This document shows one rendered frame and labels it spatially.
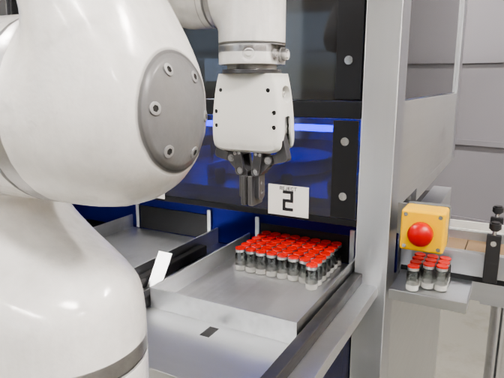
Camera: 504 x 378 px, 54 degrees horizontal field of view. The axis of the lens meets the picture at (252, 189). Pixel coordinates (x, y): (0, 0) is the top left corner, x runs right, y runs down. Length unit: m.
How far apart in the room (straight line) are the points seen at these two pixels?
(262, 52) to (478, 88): 2.48
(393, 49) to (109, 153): 0.66
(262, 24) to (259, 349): 0.43
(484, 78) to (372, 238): 2.19
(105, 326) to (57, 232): 0.08
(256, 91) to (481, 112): 2.48
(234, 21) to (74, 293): 0.38
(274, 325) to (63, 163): 0.51
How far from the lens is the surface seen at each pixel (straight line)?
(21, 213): 0.38
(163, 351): 0.72
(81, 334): 0.34
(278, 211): 0.96
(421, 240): 0.85
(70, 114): 0.26
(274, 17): 0.61
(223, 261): 1.01
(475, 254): 1.00
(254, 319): 0.74
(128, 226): 1.28
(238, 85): 0.62
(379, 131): 0.87
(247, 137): 0.62
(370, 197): 0.89
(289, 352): 0.67
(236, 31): 0.60
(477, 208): 3.08
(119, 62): 0.26
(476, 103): 3.02
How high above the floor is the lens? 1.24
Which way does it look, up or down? 12 degrees down
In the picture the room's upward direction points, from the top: straight up
